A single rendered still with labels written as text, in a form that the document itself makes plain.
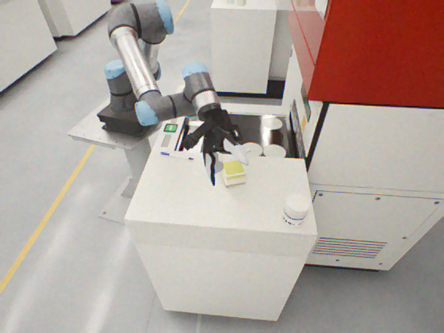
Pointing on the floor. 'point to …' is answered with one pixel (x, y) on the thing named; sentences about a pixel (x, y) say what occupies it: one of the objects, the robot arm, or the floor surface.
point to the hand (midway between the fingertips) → (227, 177)
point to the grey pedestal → (118, 201)
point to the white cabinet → (220, 280)
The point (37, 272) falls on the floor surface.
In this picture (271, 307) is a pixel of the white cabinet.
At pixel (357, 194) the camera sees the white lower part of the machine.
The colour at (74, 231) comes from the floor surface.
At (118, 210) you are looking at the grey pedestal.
